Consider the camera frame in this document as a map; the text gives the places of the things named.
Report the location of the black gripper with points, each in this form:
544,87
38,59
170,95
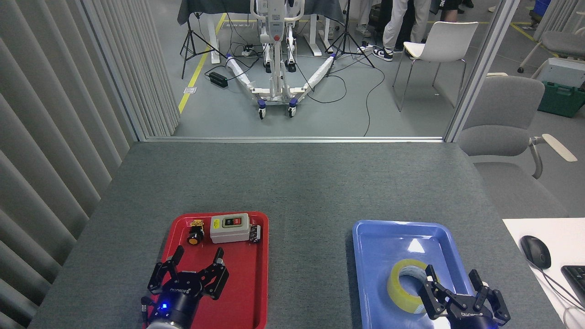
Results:
180,297
468,315

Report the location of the yellow tape roll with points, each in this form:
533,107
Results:
397,294

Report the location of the black orange push button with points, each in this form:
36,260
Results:
195,237

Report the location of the red plastic tray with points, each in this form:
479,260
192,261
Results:
247,274

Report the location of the small black electrical component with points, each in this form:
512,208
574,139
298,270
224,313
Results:
255,233

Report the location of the black computer mouse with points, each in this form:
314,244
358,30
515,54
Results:
535,251

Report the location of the blue plastic tray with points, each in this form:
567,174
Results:
374,256

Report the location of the black keyboard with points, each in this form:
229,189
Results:
577,281

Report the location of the white side table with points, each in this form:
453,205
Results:
562,237

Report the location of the grey office chair with armrest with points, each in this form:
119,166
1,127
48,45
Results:
500,114

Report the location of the black power adapter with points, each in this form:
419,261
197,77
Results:
218,79

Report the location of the white stand on wheels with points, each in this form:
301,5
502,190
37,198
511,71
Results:
276,68

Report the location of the white power strip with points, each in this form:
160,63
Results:
248,51

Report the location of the black tripod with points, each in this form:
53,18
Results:
346,41
192,41

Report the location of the white box lid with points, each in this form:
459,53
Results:
564,71

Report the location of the white plastic chair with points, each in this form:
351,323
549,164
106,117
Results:
450,39

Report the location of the grey chair on castors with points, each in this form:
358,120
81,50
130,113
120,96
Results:
564,43

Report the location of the person in light trousers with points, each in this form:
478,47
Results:
400,23

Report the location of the person in dark shorts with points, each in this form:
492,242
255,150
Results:
450,5

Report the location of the grey two-button switch box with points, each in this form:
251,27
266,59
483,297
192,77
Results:
228,232

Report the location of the silver post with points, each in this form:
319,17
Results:
480,68

